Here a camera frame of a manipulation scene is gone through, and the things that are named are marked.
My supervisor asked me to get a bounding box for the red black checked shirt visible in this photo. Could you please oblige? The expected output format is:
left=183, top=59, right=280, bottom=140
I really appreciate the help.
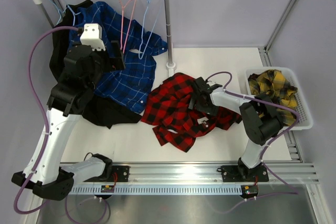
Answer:
left=141, top=73, right=242, bottom=153

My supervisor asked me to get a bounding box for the light blue wire hanger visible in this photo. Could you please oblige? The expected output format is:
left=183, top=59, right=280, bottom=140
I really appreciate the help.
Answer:
left=138, top=0, right=162, bottom=60

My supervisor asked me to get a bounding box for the pink wire hanger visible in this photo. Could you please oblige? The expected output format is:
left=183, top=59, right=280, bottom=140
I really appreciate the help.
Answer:
left=115, top=0, right=138, bottom=53

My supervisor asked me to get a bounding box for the yellow plaid shirt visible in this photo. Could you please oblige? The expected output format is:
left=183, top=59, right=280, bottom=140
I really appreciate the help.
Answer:
left=248, top=69, right=298, bottom=111

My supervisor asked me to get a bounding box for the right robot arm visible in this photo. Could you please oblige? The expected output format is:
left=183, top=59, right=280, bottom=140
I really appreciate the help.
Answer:
left=189, top=77, right=284, bottom=182

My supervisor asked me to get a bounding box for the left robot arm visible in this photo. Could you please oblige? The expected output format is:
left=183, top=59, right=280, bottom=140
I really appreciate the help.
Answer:
left=11, top=39, right=125, bottom=200

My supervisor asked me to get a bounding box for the blue plaid shirt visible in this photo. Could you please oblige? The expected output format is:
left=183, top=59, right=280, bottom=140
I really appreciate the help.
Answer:
left=75, top=1, right=167, bottom=113

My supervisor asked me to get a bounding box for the blue hanger on rack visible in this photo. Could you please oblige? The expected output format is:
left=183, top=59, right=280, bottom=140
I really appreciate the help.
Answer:
left=49, top=0, right=63, bottom=25
left=63, top=0, right=80, bottom=26

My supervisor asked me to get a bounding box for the black garment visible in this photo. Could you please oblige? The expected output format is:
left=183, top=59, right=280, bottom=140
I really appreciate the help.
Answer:
left=47, top=11, right=141, bottom=128

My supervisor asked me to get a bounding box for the white perforated basket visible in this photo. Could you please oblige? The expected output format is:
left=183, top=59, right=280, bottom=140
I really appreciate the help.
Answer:
left=244, top=67, right=313, bottom=131

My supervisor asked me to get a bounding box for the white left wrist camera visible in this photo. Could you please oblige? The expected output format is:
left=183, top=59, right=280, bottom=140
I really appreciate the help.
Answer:
left=80, top=23, right=106, bottom=51

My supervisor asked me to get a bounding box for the aluminium mounting rail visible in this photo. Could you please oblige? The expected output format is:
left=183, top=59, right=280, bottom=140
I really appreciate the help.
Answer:
left=59, top=162, right=320, bottom=185

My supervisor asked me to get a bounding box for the white slotted cable duct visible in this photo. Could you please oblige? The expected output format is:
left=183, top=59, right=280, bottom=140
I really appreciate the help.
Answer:
left=70, top=184, right=242, bottom=195

